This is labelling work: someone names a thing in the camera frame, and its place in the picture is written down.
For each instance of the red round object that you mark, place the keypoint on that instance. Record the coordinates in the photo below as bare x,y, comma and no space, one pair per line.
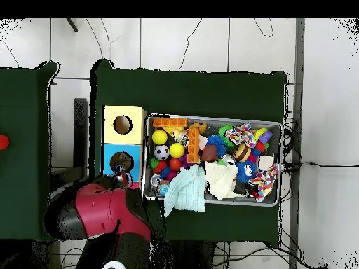
3,142

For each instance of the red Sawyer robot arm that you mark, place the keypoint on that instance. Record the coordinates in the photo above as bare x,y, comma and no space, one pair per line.
103,210

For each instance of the dark green side table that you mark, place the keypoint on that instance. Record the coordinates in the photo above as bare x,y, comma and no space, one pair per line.
22,168

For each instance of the mint green cloth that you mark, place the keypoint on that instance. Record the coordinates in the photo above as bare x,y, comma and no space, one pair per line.
185,190

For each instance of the long orange toy brick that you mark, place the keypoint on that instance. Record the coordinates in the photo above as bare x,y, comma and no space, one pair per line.
193,145

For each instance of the wide orange toy brick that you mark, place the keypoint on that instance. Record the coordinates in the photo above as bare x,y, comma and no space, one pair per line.
169,122

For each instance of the brown toy football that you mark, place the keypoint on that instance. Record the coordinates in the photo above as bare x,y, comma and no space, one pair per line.
209,153

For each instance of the blue spiky ball with eyes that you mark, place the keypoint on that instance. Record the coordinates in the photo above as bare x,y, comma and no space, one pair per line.
246,171

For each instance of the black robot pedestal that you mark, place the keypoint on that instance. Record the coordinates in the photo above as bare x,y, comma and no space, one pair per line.
179,257

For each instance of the black and white soccer ball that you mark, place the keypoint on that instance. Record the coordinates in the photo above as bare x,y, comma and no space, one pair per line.
161,152

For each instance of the shallow metal mesh bin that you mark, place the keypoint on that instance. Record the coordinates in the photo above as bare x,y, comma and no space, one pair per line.
269,140

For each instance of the grey metal bar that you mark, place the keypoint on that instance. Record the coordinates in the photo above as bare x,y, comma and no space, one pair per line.
298,84

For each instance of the black rod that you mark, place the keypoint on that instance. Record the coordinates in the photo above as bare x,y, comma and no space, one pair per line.
72,25

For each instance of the yellow ball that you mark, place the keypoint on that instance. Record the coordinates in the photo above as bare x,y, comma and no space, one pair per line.
159,137

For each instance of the cream muslin cloth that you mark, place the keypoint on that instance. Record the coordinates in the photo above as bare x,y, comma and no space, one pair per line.
221,179

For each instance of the colourful spotted cloth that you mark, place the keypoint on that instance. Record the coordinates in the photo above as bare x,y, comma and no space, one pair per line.
265,180
241,134

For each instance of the wooden box with three holes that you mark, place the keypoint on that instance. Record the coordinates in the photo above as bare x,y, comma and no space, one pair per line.
123,134

